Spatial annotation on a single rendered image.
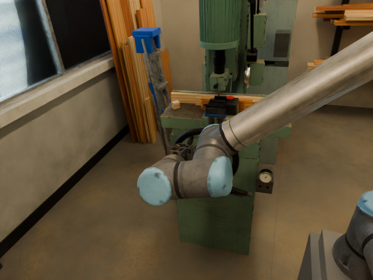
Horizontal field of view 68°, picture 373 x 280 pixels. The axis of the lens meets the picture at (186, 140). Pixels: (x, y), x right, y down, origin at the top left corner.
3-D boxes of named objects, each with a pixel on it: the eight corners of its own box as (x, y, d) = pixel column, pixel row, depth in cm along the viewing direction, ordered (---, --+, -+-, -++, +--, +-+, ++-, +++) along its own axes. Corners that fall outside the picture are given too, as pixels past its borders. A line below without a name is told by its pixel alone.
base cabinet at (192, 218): (178, 241, 179) (169, 150, 142) (199, 184, 226) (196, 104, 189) (249, 255, 167) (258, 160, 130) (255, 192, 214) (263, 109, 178)
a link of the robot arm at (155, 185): (176, 208, 62) (136, 210, 65) (190, 188, 74) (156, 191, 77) (168, 168, 61) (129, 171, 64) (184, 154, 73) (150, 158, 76)
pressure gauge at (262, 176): (257, 185, 130) (258, 171, 126) (258, 180, 134) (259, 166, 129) (271, 186, 129) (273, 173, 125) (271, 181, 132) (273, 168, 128)
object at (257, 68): (244, 85, 146) (245, 63, 140) (245, 80, 152) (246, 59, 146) (262, 86, 144) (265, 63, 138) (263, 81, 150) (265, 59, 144)
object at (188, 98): (171, 101, 148) (170, 93, 145) (172, 100, 149) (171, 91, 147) (290, 109, 132) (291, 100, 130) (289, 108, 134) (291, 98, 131)
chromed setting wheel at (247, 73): (242, 91, 140) (243, 67, 133) (245, 83, 150) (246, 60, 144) (248, 91, 139) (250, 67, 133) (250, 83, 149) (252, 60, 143)
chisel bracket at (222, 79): (210, 93, 133) (210, 76, 128) (215, 83, 144) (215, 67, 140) (225, 94, 131) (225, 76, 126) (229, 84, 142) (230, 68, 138)
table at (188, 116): (154, 136, 129) (152, 125, 126) (174, 109, 154) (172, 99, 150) (291, 150, 113) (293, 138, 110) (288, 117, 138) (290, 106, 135)
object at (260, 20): (246, 48, 138) (248, 15, 131) (248, 43, 146) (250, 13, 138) (263, 48, 136) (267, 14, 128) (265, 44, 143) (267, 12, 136)
